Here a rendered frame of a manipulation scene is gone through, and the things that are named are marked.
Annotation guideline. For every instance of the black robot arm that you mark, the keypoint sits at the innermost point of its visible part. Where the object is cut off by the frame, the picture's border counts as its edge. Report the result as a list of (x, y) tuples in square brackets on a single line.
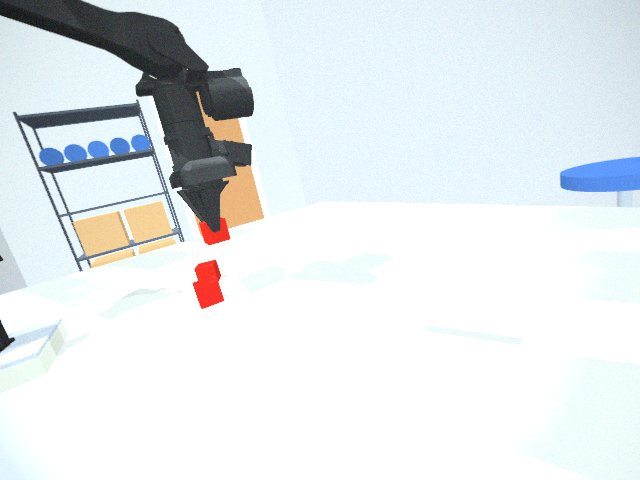
[(156, 47)]

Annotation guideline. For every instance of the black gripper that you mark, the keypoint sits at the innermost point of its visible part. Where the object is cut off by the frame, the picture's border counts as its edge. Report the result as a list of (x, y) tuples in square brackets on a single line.
[(196, 171)]

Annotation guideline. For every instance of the red cube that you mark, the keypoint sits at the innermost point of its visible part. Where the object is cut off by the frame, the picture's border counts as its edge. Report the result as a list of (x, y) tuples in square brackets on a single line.
[(207, 269), (208, 292), (210, 237)]

